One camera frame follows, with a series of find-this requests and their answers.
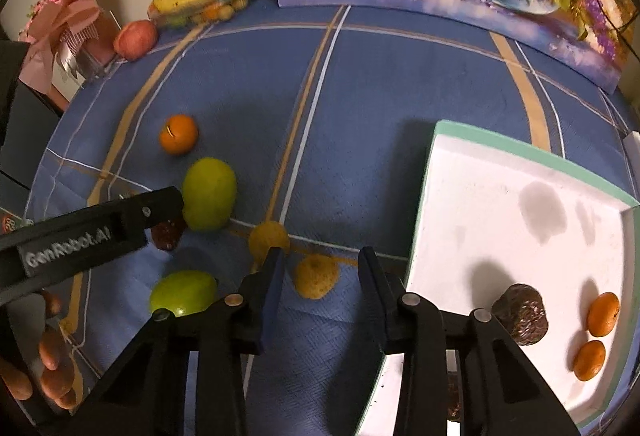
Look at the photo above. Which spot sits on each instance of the orange mandarin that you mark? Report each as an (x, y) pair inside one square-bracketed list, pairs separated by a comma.
[(589, 360)]

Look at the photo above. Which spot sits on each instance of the person's left hand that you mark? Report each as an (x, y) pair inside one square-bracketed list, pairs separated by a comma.
[(57, 377)]

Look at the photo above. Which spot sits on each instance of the clear plastic fruit tray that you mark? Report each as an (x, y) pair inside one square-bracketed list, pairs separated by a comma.
[(213, 11)]

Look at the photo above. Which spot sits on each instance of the tan longan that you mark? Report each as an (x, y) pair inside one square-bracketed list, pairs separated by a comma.
[(269, 234), (315, 276)]

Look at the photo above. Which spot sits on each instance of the white tray with teal rim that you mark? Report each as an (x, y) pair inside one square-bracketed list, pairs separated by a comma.
[(495, 211)]

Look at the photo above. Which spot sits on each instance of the blue plaid tablecloth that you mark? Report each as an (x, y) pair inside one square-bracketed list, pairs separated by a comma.
[(326, 115)]

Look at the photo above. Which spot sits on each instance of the white power strip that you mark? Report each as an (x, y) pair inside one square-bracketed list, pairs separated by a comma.
[(631, 145)]

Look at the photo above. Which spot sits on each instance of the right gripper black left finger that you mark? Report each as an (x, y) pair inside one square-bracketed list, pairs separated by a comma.
[(144, 390)]

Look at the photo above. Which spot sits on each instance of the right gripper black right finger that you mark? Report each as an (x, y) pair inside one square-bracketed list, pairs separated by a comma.
[(502, 393)]

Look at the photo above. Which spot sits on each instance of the dark dried date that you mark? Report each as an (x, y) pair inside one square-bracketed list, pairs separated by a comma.
[(453, 398), (167, 235), (520, 310)]

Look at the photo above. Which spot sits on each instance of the red apple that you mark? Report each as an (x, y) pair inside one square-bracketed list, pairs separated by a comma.
[(135, 40)]

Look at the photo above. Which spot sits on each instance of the small orange with stem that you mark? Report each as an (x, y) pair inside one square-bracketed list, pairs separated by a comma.
[(178, 135)]

